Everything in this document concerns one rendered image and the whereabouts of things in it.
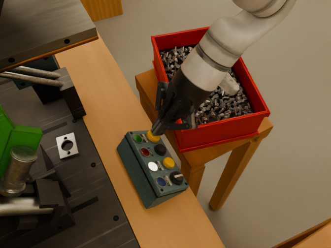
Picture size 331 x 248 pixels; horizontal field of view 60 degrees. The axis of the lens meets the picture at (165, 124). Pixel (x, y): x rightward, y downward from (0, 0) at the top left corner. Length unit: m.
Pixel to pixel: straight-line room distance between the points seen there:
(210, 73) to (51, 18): 0.30
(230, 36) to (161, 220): 0.36
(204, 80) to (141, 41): 1.71
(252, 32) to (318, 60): 1.82
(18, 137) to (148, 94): 0.46
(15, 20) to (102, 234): 0.42
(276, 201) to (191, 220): 1.08
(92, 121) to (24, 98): 0.19
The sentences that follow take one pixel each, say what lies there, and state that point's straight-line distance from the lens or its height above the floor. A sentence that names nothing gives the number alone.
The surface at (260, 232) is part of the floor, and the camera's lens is 1.57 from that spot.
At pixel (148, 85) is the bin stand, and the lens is 0.86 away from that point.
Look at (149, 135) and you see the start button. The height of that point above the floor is 0.94.
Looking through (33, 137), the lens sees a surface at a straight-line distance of 0.48.
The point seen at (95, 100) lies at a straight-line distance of 0.73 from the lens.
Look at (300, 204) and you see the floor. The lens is 1.67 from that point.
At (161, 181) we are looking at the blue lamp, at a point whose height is 0.95.
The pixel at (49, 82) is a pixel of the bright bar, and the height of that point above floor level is 1.03.
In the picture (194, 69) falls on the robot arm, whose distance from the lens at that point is 0.49.
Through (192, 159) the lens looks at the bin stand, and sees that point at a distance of 0.74.
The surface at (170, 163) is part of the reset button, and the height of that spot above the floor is 0.94.
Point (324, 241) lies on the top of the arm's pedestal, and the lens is 0.70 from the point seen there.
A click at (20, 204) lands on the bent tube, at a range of 0.54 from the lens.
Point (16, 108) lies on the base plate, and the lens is 0.78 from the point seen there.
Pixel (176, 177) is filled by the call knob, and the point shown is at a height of 0.94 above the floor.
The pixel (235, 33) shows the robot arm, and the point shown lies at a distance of 0.47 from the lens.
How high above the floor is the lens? 1.47
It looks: 59 degrees down
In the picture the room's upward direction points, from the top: straight up
